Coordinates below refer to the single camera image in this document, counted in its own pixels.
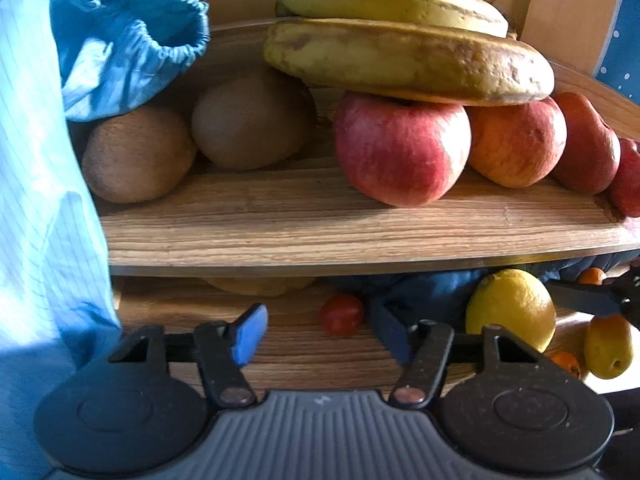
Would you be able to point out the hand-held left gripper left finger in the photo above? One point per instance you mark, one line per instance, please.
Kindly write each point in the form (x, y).
(250, 332)

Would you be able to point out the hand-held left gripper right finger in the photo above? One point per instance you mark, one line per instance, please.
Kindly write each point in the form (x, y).
(395, 340)

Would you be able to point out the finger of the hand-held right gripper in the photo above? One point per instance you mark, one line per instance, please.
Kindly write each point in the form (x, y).
(610, 300)

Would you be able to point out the orange round fruit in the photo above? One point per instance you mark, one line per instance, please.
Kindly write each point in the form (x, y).
(591, 276)

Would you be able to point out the yellow green pear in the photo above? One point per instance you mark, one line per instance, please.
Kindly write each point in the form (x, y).
(607, 345)

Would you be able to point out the red cherry tomato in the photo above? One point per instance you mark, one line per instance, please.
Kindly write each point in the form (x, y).
(341, 315)

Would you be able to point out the small tangerine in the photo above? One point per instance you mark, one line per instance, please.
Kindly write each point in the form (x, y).
(565, 364)

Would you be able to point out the yellow lemon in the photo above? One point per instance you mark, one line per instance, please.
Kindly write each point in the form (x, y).
(510, 307)

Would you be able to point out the tan flat squash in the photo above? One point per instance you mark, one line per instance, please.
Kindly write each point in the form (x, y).
(260, 285)

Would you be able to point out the wooden desk shelf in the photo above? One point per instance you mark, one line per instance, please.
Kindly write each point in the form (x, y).
(300, 230)

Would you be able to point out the red apple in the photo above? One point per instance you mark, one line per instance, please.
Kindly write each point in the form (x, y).
(585, 145)
(627, 180)
(400, 152)
(515, 142)

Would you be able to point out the brown kiwi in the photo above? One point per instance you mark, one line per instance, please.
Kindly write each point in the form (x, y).
(250, 120)
(137, 155)

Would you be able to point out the light blue coat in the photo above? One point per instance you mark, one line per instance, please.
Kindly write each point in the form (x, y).
(45, 210)

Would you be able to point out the blue dotted fabric wardrobe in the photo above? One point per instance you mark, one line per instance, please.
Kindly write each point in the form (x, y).
(622, 45)

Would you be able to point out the blue elastic cuff cover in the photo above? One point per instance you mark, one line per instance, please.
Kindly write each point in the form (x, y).
(125, 35)

